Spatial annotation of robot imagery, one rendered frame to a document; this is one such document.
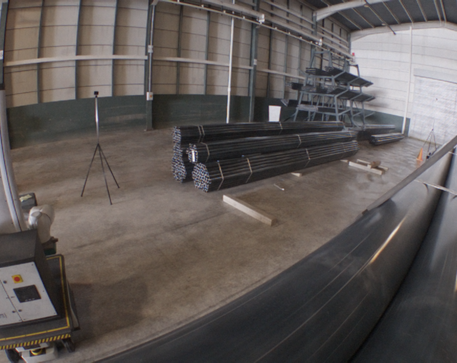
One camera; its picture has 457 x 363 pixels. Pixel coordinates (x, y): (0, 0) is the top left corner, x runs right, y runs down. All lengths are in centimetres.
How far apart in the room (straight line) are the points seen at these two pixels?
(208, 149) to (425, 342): 398
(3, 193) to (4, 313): 78
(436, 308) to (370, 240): 16
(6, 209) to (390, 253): 195
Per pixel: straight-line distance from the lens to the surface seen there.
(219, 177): 413
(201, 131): 450
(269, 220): 337
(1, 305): 185
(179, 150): 442
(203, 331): 24
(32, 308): 183
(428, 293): 37
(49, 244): 216
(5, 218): 197
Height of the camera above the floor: 164
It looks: 20 degrees down
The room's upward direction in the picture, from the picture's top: 3 degrees clockwise
